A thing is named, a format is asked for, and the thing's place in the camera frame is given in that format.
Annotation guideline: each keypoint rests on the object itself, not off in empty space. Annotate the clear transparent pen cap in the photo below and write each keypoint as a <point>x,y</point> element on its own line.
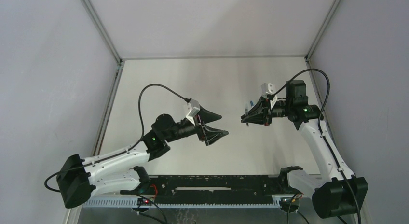
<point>247,105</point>

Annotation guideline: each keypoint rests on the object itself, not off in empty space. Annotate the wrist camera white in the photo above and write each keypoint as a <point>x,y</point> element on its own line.
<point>268,91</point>
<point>192,109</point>

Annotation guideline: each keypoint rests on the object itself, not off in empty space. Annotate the small circuit board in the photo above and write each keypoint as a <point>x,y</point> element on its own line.
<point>143,202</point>

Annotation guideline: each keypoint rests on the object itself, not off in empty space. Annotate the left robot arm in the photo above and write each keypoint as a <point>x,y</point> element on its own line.
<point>122,170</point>

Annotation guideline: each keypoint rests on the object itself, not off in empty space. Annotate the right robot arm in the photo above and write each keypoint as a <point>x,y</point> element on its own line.
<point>339,191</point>

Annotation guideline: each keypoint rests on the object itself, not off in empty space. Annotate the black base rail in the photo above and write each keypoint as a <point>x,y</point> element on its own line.
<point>232,190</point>

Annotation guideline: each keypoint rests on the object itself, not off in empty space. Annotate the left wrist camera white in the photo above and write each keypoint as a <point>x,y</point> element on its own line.
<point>192,109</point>

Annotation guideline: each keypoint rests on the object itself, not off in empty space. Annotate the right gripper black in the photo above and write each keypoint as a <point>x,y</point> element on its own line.
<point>266,110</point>

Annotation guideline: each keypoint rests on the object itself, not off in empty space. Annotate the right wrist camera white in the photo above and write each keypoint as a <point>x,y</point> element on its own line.
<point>268,91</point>

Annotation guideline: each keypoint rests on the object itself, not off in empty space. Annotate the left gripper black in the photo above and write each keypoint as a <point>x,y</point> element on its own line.
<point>201,129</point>

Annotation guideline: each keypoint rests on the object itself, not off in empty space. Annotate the aluminium frame rails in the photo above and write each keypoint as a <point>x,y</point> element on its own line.
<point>286,204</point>

